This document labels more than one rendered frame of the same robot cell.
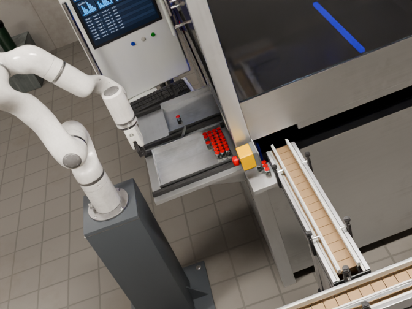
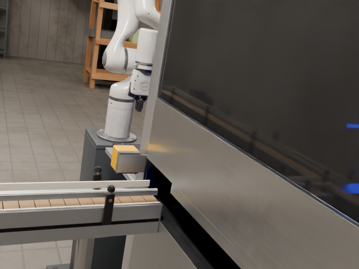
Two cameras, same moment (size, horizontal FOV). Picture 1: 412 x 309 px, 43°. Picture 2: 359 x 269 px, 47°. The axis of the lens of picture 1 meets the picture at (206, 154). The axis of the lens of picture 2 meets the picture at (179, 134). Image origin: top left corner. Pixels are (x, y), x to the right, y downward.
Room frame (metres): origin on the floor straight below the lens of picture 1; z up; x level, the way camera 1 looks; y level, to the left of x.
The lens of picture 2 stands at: (1.08, -1.32, 1.46)
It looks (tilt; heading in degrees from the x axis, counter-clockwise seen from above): 16 degrees down; 61
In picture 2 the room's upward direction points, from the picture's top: 10 degrees clockwise
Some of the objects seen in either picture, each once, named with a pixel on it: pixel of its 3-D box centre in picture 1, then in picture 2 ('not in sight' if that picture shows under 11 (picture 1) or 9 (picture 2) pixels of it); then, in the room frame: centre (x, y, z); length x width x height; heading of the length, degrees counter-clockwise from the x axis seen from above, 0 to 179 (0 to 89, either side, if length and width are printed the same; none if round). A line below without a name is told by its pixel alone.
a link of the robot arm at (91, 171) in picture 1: (78, 151); (131, 74); (1.79, 0.48, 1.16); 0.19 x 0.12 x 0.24; 177
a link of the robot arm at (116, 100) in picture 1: (118, 103); (148, 45); (1.75, 0.24, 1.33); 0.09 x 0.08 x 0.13; 178
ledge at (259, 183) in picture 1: (265, 176); not in sight; (1.55, -0.19, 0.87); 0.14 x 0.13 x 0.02; 89
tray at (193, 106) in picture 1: (197, 107); not in sight; (2.15, -0.04, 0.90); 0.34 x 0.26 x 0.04; 89
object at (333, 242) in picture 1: (311, 204); (36, 204); (1.27, -0.29, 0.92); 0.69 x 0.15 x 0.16; 179
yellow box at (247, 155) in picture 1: (247, 156); (125, 158); (1.56, -0.15, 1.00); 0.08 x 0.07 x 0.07; 89
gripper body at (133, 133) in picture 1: (132, 132); (142, 80); (1.75, 0.24, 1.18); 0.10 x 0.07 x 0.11; 179
